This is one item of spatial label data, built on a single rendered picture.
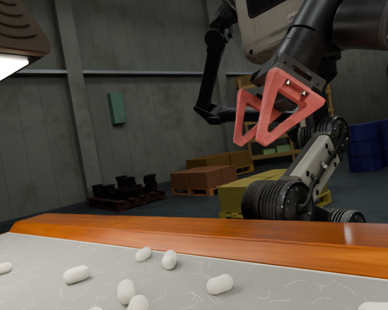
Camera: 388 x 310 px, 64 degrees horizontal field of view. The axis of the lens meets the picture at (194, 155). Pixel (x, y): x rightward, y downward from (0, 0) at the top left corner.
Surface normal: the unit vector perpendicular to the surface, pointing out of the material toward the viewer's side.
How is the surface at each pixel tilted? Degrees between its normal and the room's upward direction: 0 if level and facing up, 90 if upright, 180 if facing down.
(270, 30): 90
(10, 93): 90
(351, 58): 90
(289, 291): 0
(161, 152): 90
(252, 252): 45
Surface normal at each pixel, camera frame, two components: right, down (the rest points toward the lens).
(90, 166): 0.60, -0.06
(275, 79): -0.06, 0.33
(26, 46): 0.79, -0.10
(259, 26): -0.78, 0.15
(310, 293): -0.16, -0.99
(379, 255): -0.53, -0.61
